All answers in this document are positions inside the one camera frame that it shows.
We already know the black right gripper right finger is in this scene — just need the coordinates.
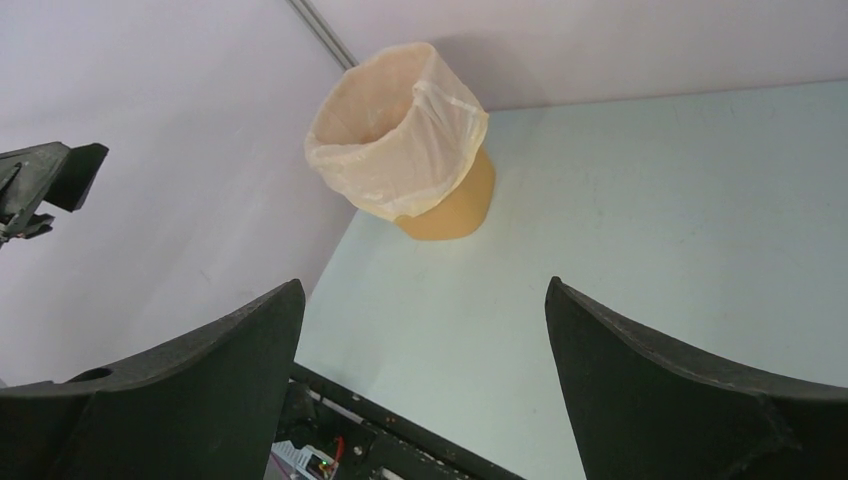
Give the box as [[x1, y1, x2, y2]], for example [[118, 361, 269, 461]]
[[545, 278, 847, 479]]

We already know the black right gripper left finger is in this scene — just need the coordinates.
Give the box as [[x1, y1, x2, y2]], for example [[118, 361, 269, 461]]
[[1, 280, 306, 479]]

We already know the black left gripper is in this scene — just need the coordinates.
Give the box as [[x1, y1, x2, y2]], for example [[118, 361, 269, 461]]
[[1, 142, 109, 246]]

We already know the orange plastic trash bin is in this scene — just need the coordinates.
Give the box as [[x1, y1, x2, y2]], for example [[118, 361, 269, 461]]
[[394, 146, 496, 241]]

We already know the translucent white trash bag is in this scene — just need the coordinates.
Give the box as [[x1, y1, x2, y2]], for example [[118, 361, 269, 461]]
[[304, 42, 489, 222]]

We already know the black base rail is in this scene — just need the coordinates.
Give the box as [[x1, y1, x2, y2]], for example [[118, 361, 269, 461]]
[[269, 364, 519, 479]]

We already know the left corner frame post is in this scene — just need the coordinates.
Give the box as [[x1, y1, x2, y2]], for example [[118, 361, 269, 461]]
[[287, 0, 358, 70]]

